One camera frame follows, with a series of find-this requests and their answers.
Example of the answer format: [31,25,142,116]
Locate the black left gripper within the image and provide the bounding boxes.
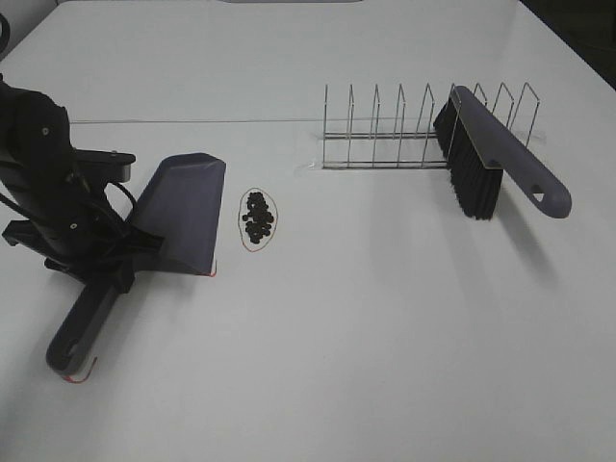
[1,89,163,293]

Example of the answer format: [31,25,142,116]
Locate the grey plastic dustpan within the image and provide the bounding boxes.
[45,153,226,377]

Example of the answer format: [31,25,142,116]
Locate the pile of dark coffee beans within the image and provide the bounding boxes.
[240,191,275,244]

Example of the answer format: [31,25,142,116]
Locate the grey hand brush black bristles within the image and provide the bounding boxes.
[433,86,573,220]

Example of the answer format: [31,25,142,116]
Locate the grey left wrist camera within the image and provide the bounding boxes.
[74,149,136,184]

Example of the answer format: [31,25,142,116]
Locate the chrome wire dish rack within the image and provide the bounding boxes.
[315,82,545,170]

